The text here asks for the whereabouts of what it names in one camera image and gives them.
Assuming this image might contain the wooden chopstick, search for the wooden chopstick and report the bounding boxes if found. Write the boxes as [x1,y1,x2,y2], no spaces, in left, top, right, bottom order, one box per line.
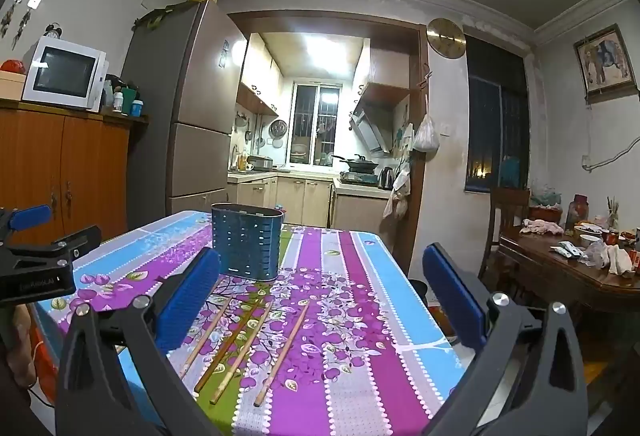
[209,301,275,406]
[193,301,266,394]
[179,297,235,379]
[253,302,312,408]

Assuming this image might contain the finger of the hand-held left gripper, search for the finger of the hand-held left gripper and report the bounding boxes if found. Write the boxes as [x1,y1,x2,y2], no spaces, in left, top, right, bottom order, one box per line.
[0,204,54,237]
[0,225,104,273]

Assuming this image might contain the framed elephant picture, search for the framed elephant picture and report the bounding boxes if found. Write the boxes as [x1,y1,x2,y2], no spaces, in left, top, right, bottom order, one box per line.
[573,24,639,104]

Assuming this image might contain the hanging kitchen cloth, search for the hanging kitchen cloth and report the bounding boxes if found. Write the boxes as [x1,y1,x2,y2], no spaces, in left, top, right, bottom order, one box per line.
[383,168,412,221]

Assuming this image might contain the person's left hand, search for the person's left hand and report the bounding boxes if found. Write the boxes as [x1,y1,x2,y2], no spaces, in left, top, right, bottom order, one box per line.
[0,303,37,389]

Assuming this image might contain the orange wooden cabinet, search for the orange wooden cabinet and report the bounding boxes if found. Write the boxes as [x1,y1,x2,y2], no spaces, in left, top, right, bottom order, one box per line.
[0,98,150,247]

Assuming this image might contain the white microwave oven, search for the white microwave oven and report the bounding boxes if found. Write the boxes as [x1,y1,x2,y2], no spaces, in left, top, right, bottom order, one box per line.
[21,37,109,111]

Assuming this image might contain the wooden chair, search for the wooden chair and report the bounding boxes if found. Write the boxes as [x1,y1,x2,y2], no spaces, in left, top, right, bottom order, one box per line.
[478,188,531,281]

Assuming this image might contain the glass jar with red lid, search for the glass jar with red lid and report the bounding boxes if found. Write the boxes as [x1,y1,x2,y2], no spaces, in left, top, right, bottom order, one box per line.
[565,194,590,231]

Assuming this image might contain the black wok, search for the black wok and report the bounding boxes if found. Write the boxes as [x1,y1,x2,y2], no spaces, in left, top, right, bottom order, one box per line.
[331,155,381,172]

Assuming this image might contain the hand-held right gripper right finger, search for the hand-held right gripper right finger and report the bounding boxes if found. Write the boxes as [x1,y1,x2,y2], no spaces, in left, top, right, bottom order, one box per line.
[421,242,590,436]

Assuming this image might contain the steel range hood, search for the steel range hood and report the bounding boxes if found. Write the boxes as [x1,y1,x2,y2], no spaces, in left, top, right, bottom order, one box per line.
[350,108,394,155]

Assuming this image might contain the white wall cable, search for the white wall cable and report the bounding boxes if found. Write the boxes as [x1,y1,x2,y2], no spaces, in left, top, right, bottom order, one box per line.
[581,136,640,173]

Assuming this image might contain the grey refrigerator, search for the grey refrigerator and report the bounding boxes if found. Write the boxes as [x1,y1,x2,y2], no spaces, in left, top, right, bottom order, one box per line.
[120,0,248,221]

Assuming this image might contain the hanging white plastic bag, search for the hanging white plastic bag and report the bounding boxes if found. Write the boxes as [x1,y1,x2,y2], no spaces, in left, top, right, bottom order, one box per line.
[412,113,441,153]

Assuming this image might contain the cup of chopsticks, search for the cup of chopsticks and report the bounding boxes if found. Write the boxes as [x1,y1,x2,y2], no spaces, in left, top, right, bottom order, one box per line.
[605,196,622,229]

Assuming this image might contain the pink cloth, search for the pink cloth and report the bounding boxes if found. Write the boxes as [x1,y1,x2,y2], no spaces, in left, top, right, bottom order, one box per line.
[520,218,565,237]

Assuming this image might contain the dark barred window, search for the dark barred window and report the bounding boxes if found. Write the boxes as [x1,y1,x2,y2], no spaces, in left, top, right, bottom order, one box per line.
[465,36,531,193]

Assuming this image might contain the green cloth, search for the green cloth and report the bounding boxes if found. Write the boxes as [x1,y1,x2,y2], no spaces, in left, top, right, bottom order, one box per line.
[134,2,196,31]

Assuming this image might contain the floral striped tablecloth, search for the floral striped tablecloth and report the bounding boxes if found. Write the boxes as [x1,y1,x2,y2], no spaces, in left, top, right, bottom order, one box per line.
[32,210,463,436]

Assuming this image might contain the beige box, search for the beige box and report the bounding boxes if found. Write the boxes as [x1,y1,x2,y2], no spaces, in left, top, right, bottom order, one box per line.
[0,70,27,101]

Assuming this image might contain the white crumpled tissue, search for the white crumpled tissue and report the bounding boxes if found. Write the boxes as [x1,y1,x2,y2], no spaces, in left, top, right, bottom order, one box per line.
[597,243,635,277]

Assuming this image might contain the beige kitchen base cabinets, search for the beige kitchen base cabinets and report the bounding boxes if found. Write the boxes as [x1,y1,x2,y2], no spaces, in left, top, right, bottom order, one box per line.
[227,175,391,231]

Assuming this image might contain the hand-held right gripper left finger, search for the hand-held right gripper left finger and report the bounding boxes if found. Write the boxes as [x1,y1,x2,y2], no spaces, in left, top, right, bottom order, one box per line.
[54,247,221,436]

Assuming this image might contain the blue perforated utensil holder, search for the blue perforated utensil holder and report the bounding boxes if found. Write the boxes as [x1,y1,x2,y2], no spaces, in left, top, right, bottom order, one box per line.
[211,202,285,281]

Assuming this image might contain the round golden wall clock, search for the round golden wall clock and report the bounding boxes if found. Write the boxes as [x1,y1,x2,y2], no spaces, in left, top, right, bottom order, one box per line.
[426,18,467,60]

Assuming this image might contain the kitchen window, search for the kitchen window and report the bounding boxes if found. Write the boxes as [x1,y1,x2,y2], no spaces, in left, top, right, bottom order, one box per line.
[290,83,344,167]

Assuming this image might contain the dark wooden dining table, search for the dark wooden dining table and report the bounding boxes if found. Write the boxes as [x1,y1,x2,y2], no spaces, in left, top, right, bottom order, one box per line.
[492,221,640,314]

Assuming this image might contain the hanging wall ornaments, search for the hanging wall ornaments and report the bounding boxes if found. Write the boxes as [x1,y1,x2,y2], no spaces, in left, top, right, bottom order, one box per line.
[0,0,32,47]

